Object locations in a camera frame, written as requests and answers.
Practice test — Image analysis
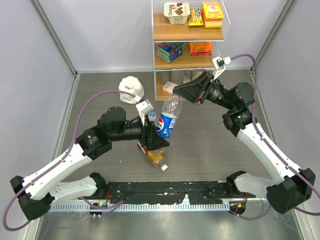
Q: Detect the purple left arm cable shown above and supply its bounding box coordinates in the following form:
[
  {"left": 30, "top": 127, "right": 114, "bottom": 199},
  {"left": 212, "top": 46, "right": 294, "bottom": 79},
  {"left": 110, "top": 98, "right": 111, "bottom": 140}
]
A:
[{"left": 2, "top": 90, "right": 142, "bottom": 231}]

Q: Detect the pale green cup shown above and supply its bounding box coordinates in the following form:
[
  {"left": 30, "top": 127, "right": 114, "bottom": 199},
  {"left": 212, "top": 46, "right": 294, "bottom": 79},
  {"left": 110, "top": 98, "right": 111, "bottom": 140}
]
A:
[{"left": 159, "top": 71, "right": 172, "bottom": 84}]

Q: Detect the amber drink bottle red label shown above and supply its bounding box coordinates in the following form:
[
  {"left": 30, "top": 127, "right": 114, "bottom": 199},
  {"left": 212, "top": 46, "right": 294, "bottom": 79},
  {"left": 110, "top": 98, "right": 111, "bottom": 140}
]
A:
[{"left": 137, "top": 142, "right": 169, "bottom": 172}]

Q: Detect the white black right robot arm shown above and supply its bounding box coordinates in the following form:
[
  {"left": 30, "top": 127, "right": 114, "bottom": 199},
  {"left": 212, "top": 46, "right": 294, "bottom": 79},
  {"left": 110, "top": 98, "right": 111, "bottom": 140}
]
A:
[{"left": 173, "top": 72, "right": 316, "bottom": 214}]

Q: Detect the orange cracker box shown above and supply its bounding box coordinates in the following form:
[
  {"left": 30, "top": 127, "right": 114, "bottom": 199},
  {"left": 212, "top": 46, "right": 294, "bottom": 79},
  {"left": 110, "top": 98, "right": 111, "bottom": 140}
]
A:
[{"left": 189, "top": 41, "right": 212, "bottom": 56}]

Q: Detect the white wire wooden shelf rack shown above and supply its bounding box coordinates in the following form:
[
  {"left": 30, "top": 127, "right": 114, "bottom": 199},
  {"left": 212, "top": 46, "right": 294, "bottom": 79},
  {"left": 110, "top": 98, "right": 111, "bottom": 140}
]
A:
[{"left": 151, "top": 0, "right": 231, "bottom": 101}]

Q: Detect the blue green box pack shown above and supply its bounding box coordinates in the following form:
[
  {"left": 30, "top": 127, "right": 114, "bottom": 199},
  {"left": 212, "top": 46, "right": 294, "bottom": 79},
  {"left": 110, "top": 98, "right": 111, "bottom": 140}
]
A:
[{"left": 157, "top": 42, "right": 187, "bottom": 64}]

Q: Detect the white green bottle on shelf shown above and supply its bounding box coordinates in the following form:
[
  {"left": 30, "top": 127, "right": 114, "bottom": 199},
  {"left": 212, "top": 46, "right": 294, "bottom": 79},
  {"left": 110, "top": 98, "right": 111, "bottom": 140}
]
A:
[{"left": 191, "top": 69, "right": 206, "bottom": 81}]

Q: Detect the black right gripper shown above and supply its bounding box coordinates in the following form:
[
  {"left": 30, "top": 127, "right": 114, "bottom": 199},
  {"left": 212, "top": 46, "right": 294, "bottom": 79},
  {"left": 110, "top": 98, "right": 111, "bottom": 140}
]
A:
[{"left": 173, "top": 70, "right": 236, "bottom": 111}]

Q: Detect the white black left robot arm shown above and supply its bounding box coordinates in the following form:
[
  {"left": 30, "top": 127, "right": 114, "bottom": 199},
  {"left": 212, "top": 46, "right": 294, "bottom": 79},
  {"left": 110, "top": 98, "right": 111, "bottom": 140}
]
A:
[{"left": 10, "top": 106, "right": 170, "bottom": 221}]

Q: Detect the white crumpled paper bag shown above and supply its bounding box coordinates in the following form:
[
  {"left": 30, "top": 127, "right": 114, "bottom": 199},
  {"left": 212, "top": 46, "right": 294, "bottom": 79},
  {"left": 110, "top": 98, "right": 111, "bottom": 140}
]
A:
[{"left": 118, "top": 76, "right": 145, "bottom": 105}]

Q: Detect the clear plastic cup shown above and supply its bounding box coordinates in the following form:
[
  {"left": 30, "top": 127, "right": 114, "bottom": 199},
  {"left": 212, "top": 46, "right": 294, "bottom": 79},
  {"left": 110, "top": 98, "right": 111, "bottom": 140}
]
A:
[{"left": 171, "top": 70, "right": 184, "bottom": 85}]

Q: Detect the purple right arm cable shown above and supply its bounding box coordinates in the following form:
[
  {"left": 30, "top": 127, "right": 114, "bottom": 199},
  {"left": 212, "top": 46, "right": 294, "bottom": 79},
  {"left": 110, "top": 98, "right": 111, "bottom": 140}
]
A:
[{"left": 228, "top": 53, "right": 320, "bottom": 222}]

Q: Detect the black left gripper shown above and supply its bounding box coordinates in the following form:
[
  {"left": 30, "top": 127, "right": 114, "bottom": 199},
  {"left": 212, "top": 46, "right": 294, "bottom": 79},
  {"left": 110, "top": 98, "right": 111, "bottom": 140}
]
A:
[{"left": 110, "top": 112, "right": 170, "bottom": 150}]

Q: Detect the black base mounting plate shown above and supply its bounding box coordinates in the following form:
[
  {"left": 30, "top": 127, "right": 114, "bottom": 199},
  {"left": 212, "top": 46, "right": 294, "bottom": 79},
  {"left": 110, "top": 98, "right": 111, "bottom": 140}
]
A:
[{"left": 85, "top": 181, "right": 255, "bottom": 205}]

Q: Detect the orange yellow sponge pack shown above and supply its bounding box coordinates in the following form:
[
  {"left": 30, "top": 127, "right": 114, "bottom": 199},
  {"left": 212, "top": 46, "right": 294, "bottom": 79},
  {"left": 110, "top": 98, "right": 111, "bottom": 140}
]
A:
[{"left": 202, "top": 2, "right": 224, "bottom": 29}]

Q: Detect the white red tissue box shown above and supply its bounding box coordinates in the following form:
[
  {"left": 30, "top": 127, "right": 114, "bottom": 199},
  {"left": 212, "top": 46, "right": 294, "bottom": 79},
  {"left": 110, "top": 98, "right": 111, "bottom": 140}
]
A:
[{"left": 162, "top": 81, "right": 178, "bottom": 95}]

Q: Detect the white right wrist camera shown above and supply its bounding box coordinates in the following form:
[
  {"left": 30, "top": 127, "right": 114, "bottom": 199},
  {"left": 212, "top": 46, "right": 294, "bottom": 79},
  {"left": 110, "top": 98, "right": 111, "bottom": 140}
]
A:
[{"left": 211, "top": 56, "right": 231, "bottom": 80}]

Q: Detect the yellow candy bag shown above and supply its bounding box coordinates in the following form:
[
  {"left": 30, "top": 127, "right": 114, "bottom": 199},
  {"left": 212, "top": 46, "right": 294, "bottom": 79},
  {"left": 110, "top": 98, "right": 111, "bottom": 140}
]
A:
[{"left": 188, "top": 8, "right": 204, "bottom": 27}]

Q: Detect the small clear bottle blue cap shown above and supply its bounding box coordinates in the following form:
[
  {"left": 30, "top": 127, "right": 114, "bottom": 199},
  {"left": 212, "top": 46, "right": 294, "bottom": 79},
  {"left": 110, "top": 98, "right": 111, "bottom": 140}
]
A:
[{"left": 147, "top": 111, "right": 157, "bottom": 125}]

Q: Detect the white chocolate yogurt tub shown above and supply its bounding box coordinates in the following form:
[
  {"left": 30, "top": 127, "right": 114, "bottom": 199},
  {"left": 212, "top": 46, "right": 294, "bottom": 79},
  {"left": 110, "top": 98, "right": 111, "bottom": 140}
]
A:
[{"left": 163, "top": 2, "right": 190, "bottom": 25}]

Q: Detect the clear Pepsi bottle blue label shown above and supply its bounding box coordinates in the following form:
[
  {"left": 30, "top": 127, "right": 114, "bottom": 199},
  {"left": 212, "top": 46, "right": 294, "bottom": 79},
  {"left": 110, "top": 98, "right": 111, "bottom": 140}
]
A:
[{"left": 155, "top": 94, "right": 182, "bottom": 139}]

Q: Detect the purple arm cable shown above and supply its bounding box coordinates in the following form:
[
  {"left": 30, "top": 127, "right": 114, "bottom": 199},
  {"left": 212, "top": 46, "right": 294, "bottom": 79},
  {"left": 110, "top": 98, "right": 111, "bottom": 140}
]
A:
[
  {"left": 2, "top": 90, "right": 142, "bottom": 231},
  {"left": 228, "top": 53, "right": 320, "bottom": 222}
]

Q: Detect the slotted grey cable duct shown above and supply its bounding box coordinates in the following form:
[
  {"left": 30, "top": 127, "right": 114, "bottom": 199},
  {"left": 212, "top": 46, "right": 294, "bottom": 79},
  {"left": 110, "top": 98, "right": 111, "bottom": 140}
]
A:
[{"left": 49, "top": 201, "right": 230, "bottom": 213}]

